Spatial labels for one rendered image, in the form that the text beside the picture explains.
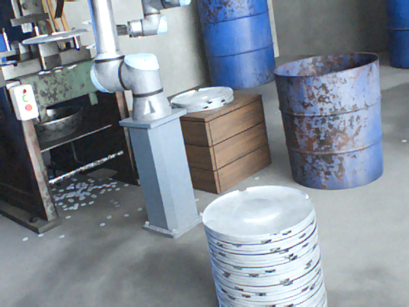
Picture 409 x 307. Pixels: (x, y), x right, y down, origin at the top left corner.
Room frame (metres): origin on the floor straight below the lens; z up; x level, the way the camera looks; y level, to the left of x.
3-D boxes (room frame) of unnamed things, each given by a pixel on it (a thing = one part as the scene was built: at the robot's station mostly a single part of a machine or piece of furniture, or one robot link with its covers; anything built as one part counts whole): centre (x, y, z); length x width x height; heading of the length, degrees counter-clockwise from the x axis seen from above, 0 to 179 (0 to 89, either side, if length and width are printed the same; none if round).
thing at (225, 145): (2.31, -0.13, 0.18); 0.40 x 0.38 x 0.35; 39
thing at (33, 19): (2.44, 0.62, 0.86); 0.20 x 0.16 x 0.05; 129
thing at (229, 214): (1.22, -0.16, 0.29); 0.29 x 0.29 x 0.01
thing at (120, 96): (2.71, 0.50, 0.45); 0.92 x 0.12 x 0.90; 39
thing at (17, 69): (2.44, 0.62, 0.68); 0.45 x 0.30 x 0.06; 129
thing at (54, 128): (2.44, 0.62, 0.36); 0.34 x 0.34 x 0.10
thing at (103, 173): (2.33, 0.53, 0.14); 0.59 x 0.10 x 0.05; 39
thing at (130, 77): (1.84, 0.09, 0.62); 0.13 x 0.12 x 0.14; 60
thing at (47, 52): (2.30, 0.51, 0.72); 0.25 x 0.14 x 0.14; 39
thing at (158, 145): (1.84, 0.09, 0.23); 0.19 x 0.19 x 0.45; 43
